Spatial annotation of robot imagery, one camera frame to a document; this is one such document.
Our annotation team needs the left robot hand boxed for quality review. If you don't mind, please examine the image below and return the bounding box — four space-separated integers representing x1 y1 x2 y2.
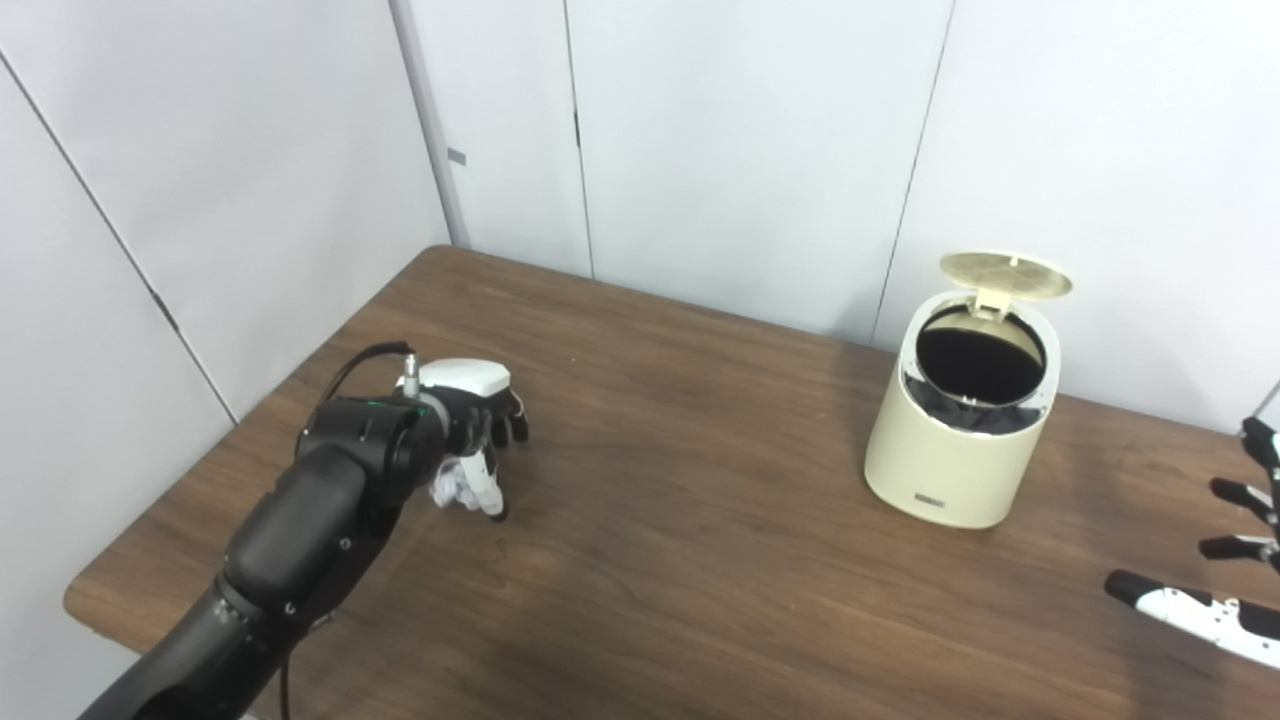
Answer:
405 358 532 522

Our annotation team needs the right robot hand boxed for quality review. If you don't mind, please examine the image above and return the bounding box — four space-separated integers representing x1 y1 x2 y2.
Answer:
1104 417 1280 671

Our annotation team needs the white paper ball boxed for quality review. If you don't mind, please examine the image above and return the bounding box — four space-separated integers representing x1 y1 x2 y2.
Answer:
428 455 483 513

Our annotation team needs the cream desktop trash bin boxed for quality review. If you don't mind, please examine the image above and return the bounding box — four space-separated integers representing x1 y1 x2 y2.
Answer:
864 288 1061 529

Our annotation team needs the cream round bin lid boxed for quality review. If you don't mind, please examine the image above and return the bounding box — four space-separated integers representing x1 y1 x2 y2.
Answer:
938 250 1074 319

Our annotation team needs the black bin liner bag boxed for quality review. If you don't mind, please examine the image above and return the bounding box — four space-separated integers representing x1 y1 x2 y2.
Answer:
905 308 1048 436

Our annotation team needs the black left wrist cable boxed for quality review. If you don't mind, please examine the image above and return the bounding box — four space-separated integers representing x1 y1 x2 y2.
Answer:
278 341 421 720

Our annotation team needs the grey wall corner post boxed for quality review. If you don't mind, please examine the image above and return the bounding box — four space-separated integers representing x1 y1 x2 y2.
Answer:
388 0 471 249

